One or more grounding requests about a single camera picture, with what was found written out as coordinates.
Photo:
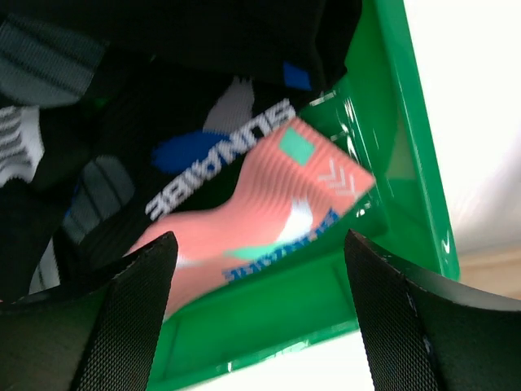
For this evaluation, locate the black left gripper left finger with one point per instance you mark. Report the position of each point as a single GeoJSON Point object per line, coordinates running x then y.
{"type": "Point", "coordinates": [99, 332]}

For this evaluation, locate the green plastic bin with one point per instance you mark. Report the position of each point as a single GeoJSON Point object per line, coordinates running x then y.
{"type": "Point", "coordinates": [377, 114]}

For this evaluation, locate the black sock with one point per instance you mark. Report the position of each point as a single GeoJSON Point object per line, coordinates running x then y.
{"type": "Point", "coordinates": [107, 106]}

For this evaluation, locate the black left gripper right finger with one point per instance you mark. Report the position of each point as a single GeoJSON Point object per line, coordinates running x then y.
{"type": "Point", "coordinates": [422, 331]}

